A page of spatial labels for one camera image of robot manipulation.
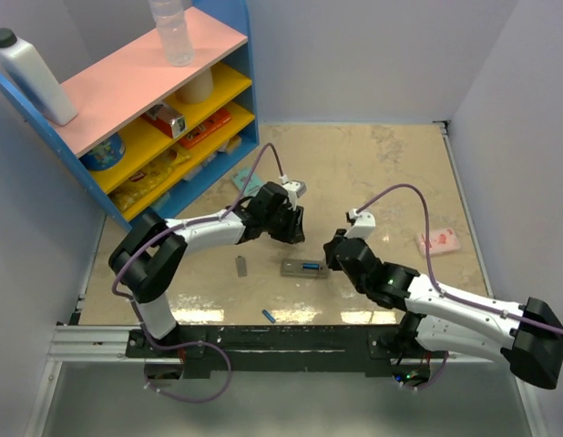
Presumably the teal card box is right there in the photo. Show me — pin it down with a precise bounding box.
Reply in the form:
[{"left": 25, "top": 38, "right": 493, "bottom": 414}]
[{"left": 231, "top": 168, "right": 263, "bottom": 196}]

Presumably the yellow chips bag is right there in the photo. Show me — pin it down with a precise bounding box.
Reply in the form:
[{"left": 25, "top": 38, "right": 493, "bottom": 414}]
[{"left": 109, "top": 147, "right": 192, "bottom": 212}]

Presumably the grey battery cover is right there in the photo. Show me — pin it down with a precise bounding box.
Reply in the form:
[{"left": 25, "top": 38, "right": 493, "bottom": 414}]
[{"left": 235, "top": 256, "right": 248, "bottom": 278}]

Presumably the orange flat box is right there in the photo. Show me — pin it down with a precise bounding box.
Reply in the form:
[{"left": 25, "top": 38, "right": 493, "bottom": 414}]
[{"left": 178, "top": 107, "right": 231, "bottom": 150}]

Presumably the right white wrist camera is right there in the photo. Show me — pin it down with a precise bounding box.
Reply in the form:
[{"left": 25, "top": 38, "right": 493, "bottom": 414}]
[{"left": 344, "top": 208, "right": 376, "bottom": 240}]

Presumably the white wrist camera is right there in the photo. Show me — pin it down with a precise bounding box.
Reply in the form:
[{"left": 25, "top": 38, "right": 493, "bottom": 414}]
[
  {"left": 344, "top": 208, "right": 376, "bottom": 240},
  {"left": 280, "top": 175, "right": 307, "bottom": 209}
]

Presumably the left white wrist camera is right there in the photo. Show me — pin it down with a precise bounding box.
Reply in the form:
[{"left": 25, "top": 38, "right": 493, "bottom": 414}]
[{"left": 280, "top": 175, "right": 307, "bottom": 209}]

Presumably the beige paper cup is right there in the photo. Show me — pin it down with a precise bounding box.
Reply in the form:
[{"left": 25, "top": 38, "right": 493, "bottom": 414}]
[{"left": 175, "top": 67, "right": 214, "bottom": 104}]

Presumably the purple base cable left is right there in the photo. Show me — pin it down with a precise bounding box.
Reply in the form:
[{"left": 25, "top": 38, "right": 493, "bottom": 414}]
[{"left": 143, "top": 340, "right": 232, "bottom": 404}]

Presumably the clear plastic water bottle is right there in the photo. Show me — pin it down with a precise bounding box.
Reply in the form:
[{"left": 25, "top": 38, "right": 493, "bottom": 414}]
[{"left": 148, "top": 0, "right": 194, "bottom": 66}]

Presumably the white bottle black cap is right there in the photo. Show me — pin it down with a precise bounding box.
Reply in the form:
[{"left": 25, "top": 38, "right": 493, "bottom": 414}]
[{"left": 0, "top": 27, "right": 78, "bottom": 126}]

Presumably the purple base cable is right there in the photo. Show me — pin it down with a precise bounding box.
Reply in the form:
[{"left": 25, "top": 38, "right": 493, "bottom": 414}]
[
  {"left": 397, "top": 350, "right": 449, "bottom": 391},
  {"left": 143, "top": 340, "right": 232, "bottom": 404}
]

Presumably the pink snack packet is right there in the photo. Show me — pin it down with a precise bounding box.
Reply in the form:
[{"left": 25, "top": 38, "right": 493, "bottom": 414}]
[{"left": 417, "top": 228, "right": 461, "bottom": 258}]

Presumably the white sponge on shelf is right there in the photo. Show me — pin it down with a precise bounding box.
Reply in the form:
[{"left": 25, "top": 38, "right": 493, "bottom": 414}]
[{"left": 218, "top": 135, "right": 242, "bottom": 154}]

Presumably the blue round tin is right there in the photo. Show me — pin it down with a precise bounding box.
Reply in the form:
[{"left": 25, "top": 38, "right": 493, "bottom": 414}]
[{"left": 79, "top": 133, "right": 126, "bottom": 171}]

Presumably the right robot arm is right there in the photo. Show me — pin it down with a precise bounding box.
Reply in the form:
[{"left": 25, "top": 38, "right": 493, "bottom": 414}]
[{"left": 323, "top": 229, "right": 563, "bottom": 390}]

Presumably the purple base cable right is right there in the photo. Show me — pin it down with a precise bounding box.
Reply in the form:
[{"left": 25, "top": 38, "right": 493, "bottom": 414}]
[{"left": 397, "top": 350, "right": 449, "bottom": 391}]

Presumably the red silver snack box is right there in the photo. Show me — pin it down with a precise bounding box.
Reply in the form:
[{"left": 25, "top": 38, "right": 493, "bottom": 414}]
[{"left": 141, "top": 102, "right": 187, "bottom": 138}]

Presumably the blue wooden shelf unit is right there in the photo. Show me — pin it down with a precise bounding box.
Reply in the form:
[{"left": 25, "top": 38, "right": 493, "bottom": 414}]
[{"left": 0, "top": 1, "right": 260, "bottom": 229}]

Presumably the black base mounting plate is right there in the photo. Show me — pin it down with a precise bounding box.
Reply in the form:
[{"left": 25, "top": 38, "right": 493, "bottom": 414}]
[{"left": 126, "top": 324, "right": 444, "bottom": 379}]

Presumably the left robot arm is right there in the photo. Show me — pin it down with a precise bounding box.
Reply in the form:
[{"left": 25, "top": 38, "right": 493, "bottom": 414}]
[{"left": 108, "top": 180, "right": 306, "bottom": 357}]

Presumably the grey remote control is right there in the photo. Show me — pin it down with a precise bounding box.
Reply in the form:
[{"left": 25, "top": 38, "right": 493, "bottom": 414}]
[{"left": 281, "top": 259, "right": 329, "bottom": 279}]

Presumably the blue battery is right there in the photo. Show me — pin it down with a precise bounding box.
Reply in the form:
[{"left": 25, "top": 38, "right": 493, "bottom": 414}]
[
  {"left": 302, "top": 262, "right": 321, "bottom": 270},
  {"left": 261, "top": 310, "right": 276, "bottom": 324}
]

